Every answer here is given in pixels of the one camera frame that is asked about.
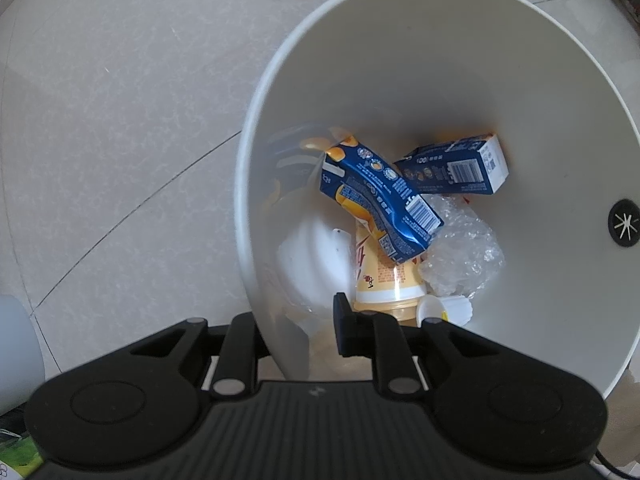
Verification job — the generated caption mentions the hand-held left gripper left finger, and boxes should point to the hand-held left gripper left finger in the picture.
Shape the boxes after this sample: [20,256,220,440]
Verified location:
[129,311,263,401]

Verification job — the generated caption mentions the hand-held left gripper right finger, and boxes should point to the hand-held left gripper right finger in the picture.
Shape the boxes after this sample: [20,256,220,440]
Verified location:
[332,291,510,401]

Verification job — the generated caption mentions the yellow paper cup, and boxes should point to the yellow paper cup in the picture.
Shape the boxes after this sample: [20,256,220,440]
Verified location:
[352,215,428,323]

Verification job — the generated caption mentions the crushed blue drink carton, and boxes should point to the crushed blue drink carton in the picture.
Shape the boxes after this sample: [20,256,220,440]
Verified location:
[319,135,445,264]

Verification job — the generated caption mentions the clear plastic wrap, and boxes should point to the clear plastic wrap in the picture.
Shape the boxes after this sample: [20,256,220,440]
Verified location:
[417,194,506,301]

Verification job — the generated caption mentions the blue box with barcode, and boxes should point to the blue box with barcode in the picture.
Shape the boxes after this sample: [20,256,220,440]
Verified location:
[395,132,510,196]

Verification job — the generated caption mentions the white round waste bin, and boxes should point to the white round waste bin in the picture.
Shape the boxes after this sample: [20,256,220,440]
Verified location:
[234,0,640,403]

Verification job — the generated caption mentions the white cylindrical appliance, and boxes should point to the white cylindrical appliance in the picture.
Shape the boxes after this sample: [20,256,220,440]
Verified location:
[0,294,46,416]

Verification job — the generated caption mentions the green printed bag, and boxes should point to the green printed bag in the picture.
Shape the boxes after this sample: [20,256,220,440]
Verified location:
[0,427,43,480]

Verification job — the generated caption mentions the black disc with white star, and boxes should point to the black disc with white star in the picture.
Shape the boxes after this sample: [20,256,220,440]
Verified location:
[606,199,640,247]

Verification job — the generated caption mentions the black cable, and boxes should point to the black cable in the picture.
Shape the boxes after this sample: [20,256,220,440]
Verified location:
[594,452,640,480]

